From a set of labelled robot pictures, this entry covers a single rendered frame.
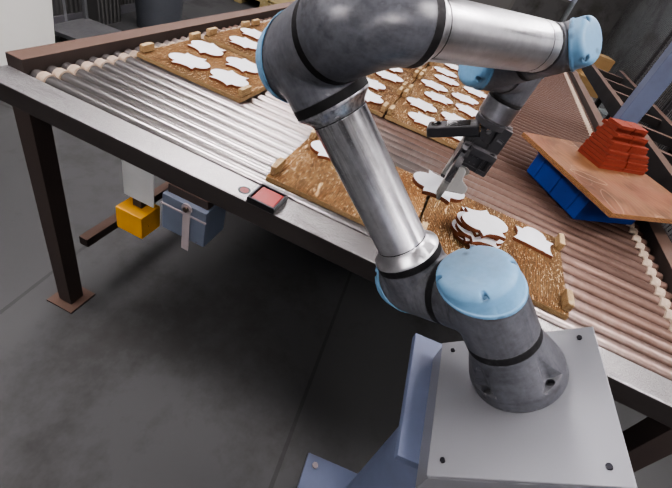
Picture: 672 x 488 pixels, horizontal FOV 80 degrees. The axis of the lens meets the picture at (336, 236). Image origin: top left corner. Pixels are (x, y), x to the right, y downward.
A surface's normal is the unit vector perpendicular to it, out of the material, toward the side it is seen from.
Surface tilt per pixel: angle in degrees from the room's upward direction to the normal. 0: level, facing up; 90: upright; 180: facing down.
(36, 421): 0
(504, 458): 46
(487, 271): 39
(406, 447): 0
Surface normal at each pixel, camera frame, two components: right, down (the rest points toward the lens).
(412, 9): 0.31, 0.22
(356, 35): -0.11, 0.57
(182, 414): 0.28, -0.73
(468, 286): -0.38, -0.78
